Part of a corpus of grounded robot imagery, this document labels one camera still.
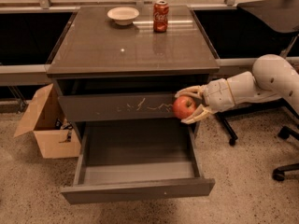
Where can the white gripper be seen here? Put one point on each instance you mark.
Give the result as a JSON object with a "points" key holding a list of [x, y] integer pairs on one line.
{"points": [[217, 94]]}

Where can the red apple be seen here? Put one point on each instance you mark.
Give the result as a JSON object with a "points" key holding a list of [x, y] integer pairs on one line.
{"points": [[183, 107]]}

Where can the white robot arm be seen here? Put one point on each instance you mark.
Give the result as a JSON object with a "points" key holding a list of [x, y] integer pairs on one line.
{"points": [[271, 78]]}

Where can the scratched grey upper drawer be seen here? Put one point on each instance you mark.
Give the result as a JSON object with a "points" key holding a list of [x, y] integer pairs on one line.
{"points": [[118, 106]]}

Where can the grey drawer cabinet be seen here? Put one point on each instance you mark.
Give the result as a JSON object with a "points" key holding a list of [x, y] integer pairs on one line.
{"points": [[94, 36]]}

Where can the open grey middle drawer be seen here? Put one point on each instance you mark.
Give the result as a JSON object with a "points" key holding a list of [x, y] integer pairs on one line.
{"points": [[141, 159]]}

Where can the black office chair base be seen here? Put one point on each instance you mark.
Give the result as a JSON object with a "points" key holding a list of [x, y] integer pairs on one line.
{"points": [[287, 162]]}

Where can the red cola can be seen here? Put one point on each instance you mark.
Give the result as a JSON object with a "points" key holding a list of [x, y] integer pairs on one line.
{"points": [[160, 16]]}

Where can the white bowl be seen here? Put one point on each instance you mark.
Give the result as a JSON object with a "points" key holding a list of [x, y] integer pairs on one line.
{"points": [[123, 15]]}

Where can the open cardboard box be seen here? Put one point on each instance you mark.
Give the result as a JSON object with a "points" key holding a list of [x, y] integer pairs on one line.
{"points": [[45, 119]]}

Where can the metal window rail ledge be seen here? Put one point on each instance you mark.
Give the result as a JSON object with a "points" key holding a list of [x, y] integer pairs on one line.
{"points": [[17, 75]]}

